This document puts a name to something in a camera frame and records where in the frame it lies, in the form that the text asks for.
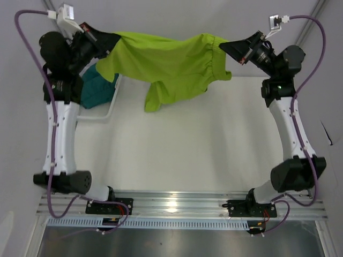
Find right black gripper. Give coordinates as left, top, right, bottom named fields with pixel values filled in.
left=219, top=32, right=279, bottom=79

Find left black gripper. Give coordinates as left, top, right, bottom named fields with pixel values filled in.
left=66, top=22, right=120, bottom=74

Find lime green shorts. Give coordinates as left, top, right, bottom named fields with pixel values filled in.
left=96, top=32, right=232, bottom=112

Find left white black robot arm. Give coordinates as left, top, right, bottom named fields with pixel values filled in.
left=33, top=22, right=121, bottom=214

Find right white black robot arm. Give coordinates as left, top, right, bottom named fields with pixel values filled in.
left=219, top=32, right=326, bottom=216

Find teal green shorts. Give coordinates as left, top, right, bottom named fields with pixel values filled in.
left=80, top=64, right=119, bottom=109

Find white plastic basket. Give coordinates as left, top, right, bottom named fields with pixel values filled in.
left=77, top=75, right=123, bottom=124

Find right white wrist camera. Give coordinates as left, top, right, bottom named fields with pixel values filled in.
left=265, top=14, right=290, bottom=39

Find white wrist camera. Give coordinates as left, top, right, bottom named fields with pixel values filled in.
left=47, top=3, right=83, bottom=35
left=265, top=14, right=290, bottom=39

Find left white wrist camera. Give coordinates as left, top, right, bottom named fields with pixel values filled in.
left=47, top=3, right=83, bottom=35

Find left aluminium frame post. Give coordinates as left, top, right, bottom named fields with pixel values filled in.
left=41, top=0, right=58, bottom=12

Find aluminium frame post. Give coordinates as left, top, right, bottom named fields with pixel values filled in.
left=295, top=0, right=330, bottom=47
left=41, top=0, right=58, bottom=12

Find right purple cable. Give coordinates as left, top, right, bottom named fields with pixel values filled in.
left=251, top=14, right=326, bottom=238

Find purple cable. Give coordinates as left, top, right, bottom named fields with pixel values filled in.
left=251, top=14, right=326, bottom=238
left=14, top=9, right=131, bottom=236

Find right aluminium frame post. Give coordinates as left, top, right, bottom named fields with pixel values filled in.
left=295, top=0, right=330, bottom=47

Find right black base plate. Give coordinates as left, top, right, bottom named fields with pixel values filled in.
left=222, top=200, right=277, bottom=218

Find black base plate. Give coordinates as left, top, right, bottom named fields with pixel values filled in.
left=222, top=200, right=277, bottom=218
left=85, top=198, right=134, bottom=215

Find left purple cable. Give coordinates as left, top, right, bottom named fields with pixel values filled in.
left=14, top=9, right=131, bottom=236

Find aluminium mounting rail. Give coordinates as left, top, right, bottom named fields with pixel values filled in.
left=36, top=190, right=328, bottom=221

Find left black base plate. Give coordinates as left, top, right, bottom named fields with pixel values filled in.
left=85, top=198, right=134, bottom=215

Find white slotted cable duct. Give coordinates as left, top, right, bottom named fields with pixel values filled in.
left=47, top=217, right=249, bottom=231

